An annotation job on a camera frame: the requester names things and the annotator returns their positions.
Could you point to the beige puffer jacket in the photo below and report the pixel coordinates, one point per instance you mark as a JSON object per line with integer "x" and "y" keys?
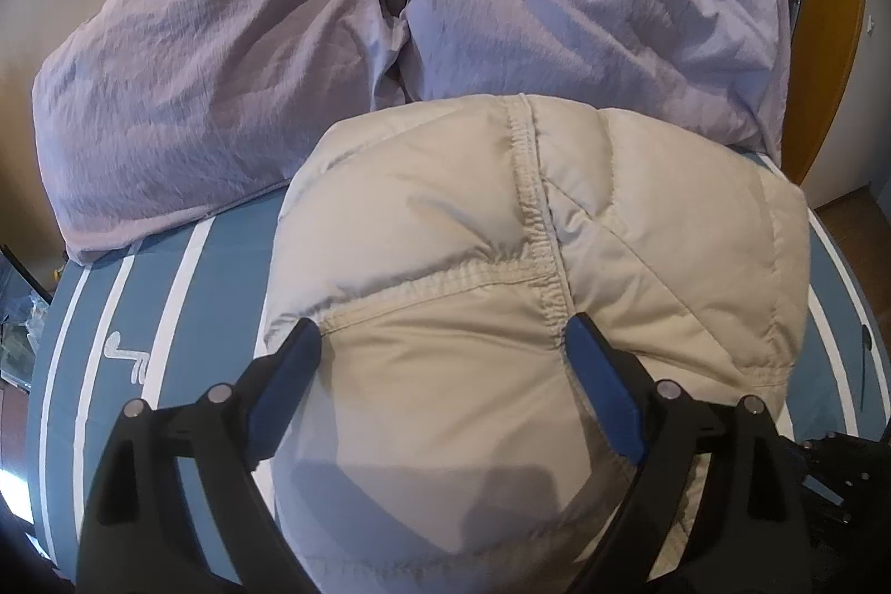
{"x": 529, "y": 288}

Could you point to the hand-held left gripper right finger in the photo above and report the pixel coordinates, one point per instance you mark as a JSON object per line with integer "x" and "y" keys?
{"x": 605, "y": 392}

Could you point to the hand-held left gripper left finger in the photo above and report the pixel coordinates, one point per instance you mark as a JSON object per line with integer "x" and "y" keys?
{"x": 287, "y": 385}

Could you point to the lavender pillow left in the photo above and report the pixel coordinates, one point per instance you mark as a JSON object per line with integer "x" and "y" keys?
{"x": 278, "y": 44}

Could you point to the wooden door frame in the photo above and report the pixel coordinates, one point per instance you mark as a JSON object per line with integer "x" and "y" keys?
{"x": 828, "y": 44}

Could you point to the blue white-striped bed sheet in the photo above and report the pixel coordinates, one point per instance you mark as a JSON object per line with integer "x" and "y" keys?
{"x": 139, "y": 357}

